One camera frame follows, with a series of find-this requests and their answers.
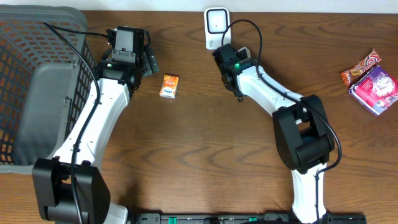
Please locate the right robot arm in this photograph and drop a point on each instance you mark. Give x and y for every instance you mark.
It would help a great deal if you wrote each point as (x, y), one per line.
(303, 136)

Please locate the small orange snack packet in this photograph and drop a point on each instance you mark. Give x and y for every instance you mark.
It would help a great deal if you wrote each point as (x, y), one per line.
(169, 86)

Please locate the white barcode scanner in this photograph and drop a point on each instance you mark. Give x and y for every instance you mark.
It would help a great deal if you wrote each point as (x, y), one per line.
(217, 19)

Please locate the purple red snack bag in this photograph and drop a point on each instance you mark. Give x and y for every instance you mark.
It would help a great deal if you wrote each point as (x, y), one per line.
(376, 91)

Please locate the grey plastic mesh basket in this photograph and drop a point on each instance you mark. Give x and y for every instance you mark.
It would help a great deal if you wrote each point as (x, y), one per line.
(45, 81)

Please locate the brown orange candy bar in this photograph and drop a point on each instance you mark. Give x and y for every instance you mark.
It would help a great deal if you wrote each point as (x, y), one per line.
(355, 73)

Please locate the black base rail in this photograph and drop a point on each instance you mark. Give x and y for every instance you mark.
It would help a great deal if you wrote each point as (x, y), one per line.
(267, 218)

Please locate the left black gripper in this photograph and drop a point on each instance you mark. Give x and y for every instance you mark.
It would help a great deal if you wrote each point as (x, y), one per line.
(150, 61)

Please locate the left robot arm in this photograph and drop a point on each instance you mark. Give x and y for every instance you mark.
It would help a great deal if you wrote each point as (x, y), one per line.
(69, 187)

